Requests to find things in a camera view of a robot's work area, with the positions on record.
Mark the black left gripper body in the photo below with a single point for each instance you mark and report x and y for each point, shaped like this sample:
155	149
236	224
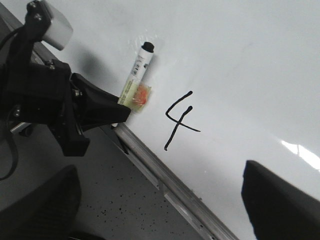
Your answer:
42	94

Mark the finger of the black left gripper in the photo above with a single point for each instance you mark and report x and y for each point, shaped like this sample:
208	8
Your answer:
84	85
95	107

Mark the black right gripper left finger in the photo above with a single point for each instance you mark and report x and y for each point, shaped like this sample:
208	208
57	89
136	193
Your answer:
46	213

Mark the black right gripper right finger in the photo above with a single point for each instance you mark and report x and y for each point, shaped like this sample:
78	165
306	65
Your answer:
276	209

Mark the white whiteboard marker with tape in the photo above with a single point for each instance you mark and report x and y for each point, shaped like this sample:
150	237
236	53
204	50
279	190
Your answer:
135	93

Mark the white whiteboard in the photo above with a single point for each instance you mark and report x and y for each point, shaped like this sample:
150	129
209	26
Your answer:
231	81

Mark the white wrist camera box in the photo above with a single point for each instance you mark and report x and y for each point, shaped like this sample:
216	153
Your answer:
51	26

